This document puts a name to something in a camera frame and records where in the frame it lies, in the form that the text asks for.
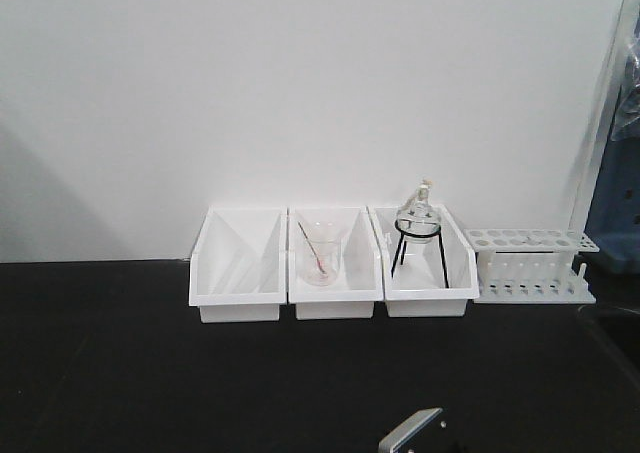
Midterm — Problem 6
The white plastic bin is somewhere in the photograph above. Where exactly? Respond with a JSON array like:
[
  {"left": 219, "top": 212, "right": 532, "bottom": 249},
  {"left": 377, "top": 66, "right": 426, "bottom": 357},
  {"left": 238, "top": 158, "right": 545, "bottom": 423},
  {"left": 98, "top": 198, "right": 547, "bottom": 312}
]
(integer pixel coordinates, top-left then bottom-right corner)
[
  {"left": 188, "top": 207, "right": 288, "bottom": 323},
  {"left": 368, "top": 205, "right": 479, "bottom": 317},
  {"left": 288, "top": 207, "right": 383, "bottom": 320}
]

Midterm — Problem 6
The white plastic bin middle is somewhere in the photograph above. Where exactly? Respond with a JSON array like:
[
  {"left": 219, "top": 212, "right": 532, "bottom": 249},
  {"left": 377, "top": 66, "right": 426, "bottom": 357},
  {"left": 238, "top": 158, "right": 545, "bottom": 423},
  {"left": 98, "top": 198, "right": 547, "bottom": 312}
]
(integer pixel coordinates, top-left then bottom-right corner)
[{"left": 288, "top": 207, "right": 383, "bottom": 320}]

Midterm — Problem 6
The white plastic bin left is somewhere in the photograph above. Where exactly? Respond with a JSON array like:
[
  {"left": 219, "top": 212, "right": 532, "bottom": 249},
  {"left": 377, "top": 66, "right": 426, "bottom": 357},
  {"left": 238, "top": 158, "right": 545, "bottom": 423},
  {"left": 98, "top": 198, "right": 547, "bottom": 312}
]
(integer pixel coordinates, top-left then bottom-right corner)
[{"left": 188, "top": 207, "right": 288, "bottom": 323}]

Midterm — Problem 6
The white test tube rack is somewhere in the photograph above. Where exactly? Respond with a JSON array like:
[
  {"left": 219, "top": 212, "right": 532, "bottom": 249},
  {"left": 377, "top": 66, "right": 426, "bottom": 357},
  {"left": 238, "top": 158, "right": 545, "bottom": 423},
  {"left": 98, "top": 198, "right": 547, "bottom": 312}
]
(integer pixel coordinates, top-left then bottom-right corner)
[{"left": 464, "top": 228, "right": 599, "bottom": 304}]

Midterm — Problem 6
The black metal tripod stand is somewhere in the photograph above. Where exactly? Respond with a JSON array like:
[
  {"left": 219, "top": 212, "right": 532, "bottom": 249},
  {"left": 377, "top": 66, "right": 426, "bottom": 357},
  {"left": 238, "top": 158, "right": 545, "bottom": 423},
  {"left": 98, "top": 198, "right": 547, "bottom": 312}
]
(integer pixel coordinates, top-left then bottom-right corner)
[{"left": 391, "top": 219, "right": 450, "bottom": 288}]

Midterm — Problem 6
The red stirring rod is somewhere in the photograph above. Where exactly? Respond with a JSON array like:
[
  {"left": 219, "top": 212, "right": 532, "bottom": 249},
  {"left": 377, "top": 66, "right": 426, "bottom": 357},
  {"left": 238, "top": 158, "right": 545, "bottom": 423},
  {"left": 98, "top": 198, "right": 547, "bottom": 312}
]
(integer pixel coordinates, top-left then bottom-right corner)
[{"left": 297, "top": 221, "right": 328, "bottom": 276}]

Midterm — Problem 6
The blue equipment at right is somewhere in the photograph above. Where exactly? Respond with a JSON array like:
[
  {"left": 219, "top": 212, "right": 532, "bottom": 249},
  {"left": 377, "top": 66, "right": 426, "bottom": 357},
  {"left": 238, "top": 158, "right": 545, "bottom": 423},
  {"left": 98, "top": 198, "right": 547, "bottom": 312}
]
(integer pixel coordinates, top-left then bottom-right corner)
[{"left": 586, "top": 27, "right": 639, "bottom": 275}]

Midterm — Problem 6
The glass beaker in bin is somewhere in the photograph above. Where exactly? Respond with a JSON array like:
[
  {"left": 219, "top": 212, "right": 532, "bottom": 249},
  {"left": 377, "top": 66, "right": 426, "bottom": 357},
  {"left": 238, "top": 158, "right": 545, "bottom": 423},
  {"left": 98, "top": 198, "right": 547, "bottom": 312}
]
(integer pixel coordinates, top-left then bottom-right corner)
[{"left": 298, "top": 220, "right": 342, "bottom": 287}]

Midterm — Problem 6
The white plastic bin right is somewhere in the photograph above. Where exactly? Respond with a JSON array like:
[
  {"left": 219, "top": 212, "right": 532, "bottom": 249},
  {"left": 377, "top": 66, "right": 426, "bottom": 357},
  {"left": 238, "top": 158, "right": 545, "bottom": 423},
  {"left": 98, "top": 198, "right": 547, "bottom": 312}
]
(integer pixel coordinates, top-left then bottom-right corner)
[{"left": 368, "top": 205, "right": 479, "bottom": 317}]

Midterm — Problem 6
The round glass flask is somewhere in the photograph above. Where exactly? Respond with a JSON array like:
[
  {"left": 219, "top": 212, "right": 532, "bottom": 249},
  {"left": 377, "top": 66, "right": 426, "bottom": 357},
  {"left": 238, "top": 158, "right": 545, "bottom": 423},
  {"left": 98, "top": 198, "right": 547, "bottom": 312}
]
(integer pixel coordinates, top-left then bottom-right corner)
[{"left": 396, "top": 179, "right": 441, "bottom": 244}]

